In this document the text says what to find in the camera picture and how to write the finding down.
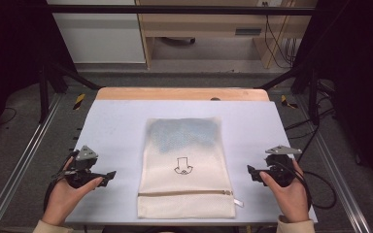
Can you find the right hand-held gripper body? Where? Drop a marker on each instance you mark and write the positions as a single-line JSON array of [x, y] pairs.
[[280, 168]]

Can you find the cream mesh laundry bag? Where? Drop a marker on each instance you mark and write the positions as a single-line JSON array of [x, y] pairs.
[[184, 197]]

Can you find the aluminium floor rail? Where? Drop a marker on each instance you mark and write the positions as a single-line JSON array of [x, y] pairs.
[[19, 161], [333, 161]]

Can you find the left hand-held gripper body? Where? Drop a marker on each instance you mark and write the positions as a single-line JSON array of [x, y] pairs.
[[83, 168]]

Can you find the grey label plate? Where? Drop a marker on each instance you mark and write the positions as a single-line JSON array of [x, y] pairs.
[[248, 31]]

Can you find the black horizontal frame bar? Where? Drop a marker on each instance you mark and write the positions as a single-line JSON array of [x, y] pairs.
[[175, 9]]

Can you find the black curtain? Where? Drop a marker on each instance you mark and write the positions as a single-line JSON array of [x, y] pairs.
[[9, 48], [359, 64]]

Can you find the person's right hand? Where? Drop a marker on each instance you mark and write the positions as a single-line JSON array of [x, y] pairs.
[[288, 199]]

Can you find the yellow black tape marker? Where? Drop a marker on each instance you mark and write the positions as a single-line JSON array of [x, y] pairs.
[[285, 102], [79, 101]]

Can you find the white table mat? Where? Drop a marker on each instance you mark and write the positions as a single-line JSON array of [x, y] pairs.
[[116, 129]]

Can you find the wooden desk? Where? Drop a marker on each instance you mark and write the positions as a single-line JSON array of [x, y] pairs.
[[204, 24]]

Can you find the person's left hand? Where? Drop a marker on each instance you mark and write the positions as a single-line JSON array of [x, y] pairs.
[[61, 197]]

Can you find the black metal stand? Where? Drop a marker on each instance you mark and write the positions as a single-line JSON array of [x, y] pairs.
[[313, 97], [43, 93]]

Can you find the white cabinet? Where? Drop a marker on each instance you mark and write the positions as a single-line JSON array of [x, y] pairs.
[[100, 39]]

